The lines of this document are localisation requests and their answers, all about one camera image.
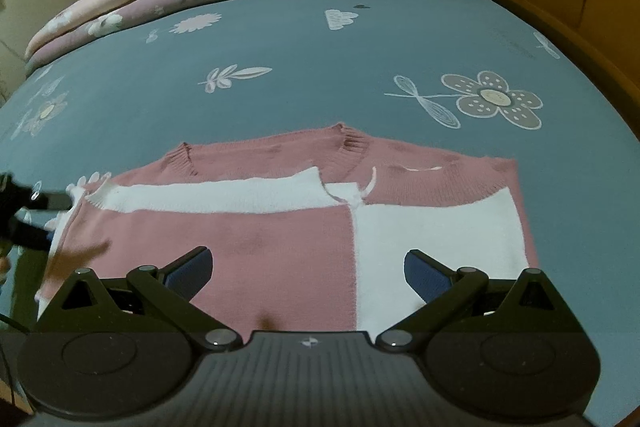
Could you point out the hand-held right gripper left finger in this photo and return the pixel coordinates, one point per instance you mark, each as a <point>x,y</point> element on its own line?
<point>187,274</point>

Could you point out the blue floral bed sheet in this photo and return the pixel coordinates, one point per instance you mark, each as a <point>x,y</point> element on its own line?
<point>325,57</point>

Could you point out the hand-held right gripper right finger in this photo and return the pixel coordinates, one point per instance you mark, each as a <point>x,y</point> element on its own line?
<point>425,277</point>

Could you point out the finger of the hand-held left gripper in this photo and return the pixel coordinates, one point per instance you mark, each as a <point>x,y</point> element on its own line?
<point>32,234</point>
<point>52,201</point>

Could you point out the pink and white knit sweater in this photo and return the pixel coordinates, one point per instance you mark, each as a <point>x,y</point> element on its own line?
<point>280,247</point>

